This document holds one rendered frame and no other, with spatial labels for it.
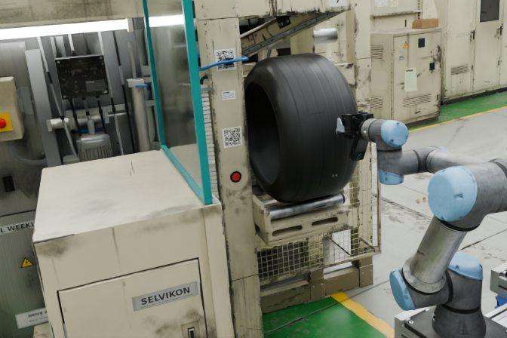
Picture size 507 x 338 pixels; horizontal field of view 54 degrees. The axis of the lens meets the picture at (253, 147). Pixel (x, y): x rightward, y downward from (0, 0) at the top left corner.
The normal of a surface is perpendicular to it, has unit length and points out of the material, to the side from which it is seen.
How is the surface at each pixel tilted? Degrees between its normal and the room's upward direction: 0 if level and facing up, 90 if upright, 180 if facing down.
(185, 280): 90
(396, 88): 90
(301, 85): 45
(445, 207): 83
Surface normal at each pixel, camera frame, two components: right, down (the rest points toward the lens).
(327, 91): 0.23, -0.40
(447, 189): -0.97, 0.05
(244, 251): 0.35, 0.23
